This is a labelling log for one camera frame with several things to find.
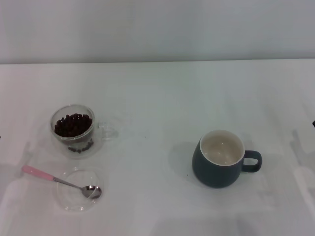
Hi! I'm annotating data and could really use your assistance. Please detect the dark green ceramic mug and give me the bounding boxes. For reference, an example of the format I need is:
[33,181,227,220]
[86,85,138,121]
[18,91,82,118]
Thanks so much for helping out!
[191,129,263,189]

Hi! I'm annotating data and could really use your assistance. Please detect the pink-handled metal spoon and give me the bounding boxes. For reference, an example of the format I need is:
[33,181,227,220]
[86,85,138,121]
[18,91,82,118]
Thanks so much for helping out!
[21,165,102,199]

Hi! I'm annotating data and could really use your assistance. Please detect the pile of coffee beans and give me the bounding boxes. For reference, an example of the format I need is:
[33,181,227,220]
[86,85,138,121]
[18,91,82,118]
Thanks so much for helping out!
[54,113,95,154]

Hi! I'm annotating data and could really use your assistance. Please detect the clear glass lid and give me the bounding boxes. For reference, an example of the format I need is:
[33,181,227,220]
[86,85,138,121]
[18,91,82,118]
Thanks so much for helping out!
[56,166,109,212]

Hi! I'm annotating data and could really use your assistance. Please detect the clear double-wall glass cup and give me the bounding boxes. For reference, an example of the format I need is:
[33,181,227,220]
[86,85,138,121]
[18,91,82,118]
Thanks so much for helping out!
[50,104,119,160]

